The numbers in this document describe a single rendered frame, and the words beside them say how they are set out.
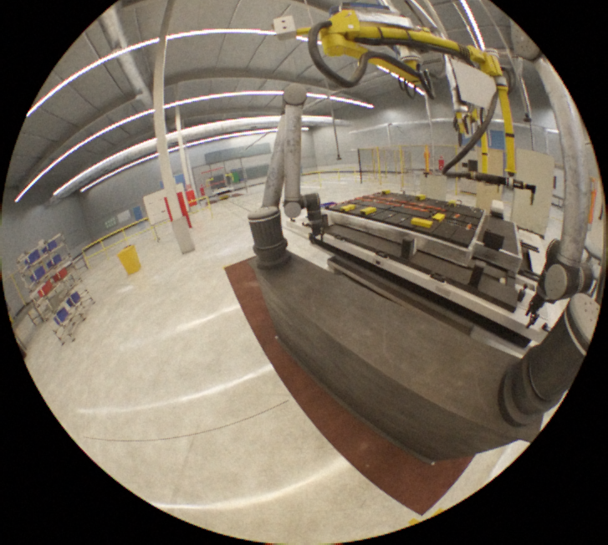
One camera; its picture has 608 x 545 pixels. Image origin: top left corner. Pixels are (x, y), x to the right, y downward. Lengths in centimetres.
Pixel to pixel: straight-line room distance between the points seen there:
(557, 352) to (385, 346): 57
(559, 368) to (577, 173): 47
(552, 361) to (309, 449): 134
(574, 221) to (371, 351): 78
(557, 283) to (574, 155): 35
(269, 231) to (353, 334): 72
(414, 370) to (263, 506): 135
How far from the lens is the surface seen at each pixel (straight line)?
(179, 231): 507
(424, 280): 117
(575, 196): 70
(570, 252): 70
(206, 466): 175
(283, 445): 153
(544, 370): 65
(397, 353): 69
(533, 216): 606
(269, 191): 133
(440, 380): 69
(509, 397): 75
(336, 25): 88
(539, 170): 598
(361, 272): 197
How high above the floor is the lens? 149
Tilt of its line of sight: 23 degrees down
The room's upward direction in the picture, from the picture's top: 9 degrees counter-clockwise
